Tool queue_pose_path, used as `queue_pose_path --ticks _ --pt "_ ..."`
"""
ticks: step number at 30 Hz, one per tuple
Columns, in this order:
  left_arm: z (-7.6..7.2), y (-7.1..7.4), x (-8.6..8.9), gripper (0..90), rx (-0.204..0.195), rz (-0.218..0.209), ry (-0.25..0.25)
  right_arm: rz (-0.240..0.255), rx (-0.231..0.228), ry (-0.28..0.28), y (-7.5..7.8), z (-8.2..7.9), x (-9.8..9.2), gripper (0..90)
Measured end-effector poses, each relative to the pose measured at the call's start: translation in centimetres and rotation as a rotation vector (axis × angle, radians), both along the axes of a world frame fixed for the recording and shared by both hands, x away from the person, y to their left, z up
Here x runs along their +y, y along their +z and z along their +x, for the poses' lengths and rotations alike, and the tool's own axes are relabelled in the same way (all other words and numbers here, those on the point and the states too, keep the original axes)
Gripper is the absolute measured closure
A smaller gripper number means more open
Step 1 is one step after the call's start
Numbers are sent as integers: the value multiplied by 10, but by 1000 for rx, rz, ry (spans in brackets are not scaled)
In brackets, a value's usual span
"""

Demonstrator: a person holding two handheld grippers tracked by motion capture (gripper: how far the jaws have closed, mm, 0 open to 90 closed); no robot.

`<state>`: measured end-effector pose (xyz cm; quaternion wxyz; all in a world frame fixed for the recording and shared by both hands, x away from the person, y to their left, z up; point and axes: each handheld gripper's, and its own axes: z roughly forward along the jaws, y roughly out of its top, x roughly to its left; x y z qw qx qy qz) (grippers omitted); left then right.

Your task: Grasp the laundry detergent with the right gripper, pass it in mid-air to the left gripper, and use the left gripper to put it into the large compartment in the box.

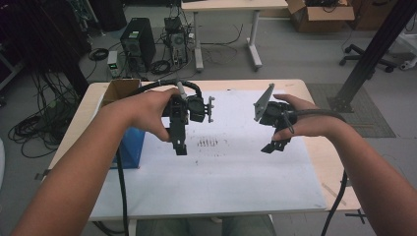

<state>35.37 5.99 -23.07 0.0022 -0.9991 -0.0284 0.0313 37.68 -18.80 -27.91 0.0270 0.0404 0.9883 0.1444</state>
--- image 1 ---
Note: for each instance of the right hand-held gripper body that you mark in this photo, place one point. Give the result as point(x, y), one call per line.
point(273, 114)

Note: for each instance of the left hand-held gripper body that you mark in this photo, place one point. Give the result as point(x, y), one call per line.
point(196, 109)

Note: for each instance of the blue cardboard box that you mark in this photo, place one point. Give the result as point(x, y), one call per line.
point(132, 147)

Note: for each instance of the person's right hand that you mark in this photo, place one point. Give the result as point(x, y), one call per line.
point(308, 121)

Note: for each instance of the person's left hand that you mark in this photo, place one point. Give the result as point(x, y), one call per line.
point(141, 111)

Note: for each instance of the white table mat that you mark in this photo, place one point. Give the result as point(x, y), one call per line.
point(229, 183)

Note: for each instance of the grey computer tower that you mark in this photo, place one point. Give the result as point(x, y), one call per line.
point(178, 46)

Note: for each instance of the white table leg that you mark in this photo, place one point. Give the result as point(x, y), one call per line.
point(132, 228)
point(271, 224)

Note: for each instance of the black computer tower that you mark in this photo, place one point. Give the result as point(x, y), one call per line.
point(139, 41)

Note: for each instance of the grey floor mat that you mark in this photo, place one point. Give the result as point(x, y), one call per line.
point(373, 124)

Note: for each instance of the small white power supply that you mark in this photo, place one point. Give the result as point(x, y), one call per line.
point(112, 62)

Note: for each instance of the black floor tape cross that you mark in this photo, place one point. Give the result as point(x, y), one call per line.
point(356, 215)

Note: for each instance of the black office chair base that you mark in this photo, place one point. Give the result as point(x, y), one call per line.
point(364, 59)

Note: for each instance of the open brown cardboard box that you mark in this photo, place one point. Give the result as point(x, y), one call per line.
point(321, 16)

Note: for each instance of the white-legged wooden table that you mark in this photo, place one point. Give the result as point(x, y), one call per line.
point(229, 5)

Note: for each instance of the black metal beam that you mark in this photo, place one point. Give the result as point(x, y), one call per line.
point(380, 39)

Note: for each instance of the dark curtain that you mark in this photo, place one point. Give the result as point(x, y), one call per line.
point(39, 39)

